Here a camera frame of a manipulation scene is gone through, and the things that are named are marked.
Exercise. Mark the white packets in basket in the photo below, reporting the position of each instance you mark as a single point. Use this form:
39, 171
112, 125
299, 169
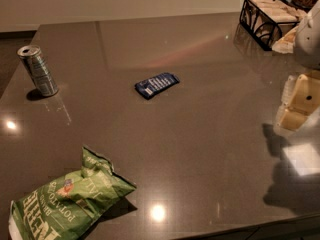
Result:
285, 15

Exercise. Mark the green jalapeno chip bag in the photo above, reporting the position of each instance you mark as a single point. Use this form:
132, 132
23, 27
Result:
66, 207

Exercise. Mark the blue rxbar blueberry bar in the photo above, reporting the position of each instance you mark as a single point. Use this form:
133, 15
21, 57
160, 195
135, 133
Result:
155, 85

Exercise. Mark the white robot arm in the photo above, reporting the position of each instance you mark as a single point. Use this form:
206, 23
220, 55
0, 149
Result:
306, 50

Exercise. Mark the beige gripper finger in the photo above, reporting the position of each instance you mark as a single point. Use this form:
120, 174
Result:
305, 98
291, 120

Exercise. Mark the black wire basket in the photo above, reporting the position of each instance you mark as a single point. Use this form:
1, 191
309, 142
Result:
263, 30

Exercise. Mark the silver drink can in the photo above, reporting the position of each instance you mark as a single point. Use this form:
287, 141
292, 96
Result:
36, 65

